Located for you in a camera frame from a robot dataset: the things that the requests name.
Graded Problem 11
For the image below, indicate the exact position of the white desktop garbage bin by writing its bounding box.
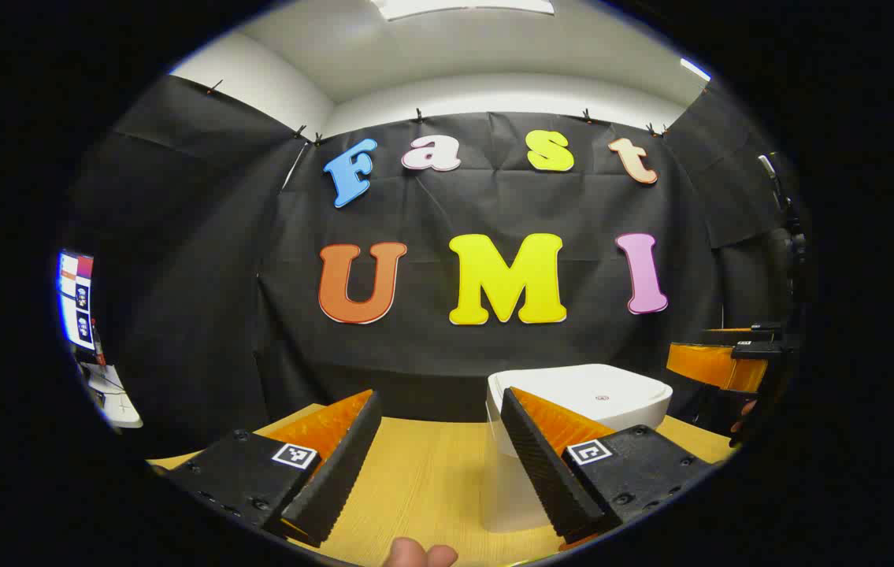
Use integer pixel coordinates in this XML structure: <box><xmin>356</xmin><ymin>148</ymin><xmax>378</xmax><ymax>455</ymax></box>
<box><xmin>484</xmin><ymin>364</ymin><xmax>674</xmax><ymax>533</ymax></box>

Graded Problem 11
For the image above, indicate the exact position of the white side table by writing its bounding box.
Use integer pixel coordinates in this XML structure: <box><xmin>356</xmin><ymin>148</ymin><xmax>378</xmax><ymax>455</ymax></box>
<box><xmin>76</xmin><ymin>362</ymin><xmax>144</xmax><ymax>430</ymax></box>

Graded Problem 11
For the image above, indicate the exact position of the ceiling light panel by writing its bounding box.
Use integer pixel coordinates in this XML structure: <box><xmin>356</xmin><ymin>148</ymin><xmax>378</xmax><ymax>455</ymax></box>
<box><xmin>372</xmin><ymin>0</ymin><xmax>556</xmax><ymax>20</ymax></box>

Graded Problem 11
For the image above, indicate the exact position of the computer monitor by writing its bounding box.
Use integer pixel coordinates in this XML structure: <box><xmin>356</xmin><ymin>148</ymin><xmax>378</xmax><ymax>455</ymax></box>
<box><xmin>57</xmin><ymin>250</ymin><xmax>97</xmax><ymax>353</ymax></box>

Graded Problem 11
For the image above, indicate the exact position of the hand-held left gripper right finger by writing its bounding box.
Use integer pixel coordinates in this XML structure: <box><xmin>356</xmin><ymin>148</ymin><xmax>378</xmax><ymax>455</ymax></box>
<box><xmin>499</xmin><ymin>386</ymin><xmax>719</xmax><ymax>552</ymax></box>

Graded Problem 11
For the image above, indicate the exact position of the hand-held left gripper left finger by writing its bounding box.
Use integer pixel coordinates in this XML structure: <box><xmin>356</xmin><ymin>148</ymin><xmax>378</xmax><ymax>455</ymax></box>
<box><xmin>151</xmin><ymin>388</ymin><xmax>383</xmax><ymax>548</ymax></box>

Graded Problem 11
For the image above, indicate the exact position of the wooden desktop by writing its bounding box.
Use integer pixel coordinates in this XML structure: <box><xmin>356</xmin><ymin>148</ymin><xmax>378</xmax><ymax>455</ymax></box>
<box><xmin>149</xmin><ymin>403</ymin><xmax>735</xmax><ymax>567</ymax></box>

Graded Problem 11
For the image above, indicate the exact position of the black backdrop cloth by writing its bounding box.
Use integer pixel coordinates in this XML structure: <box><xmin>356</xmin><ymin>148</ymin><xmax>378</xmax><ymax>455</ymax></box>
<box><xmin>61</xmin><ymin>75</ymin><xmax>810</xmax><ymax>458</ymax></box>

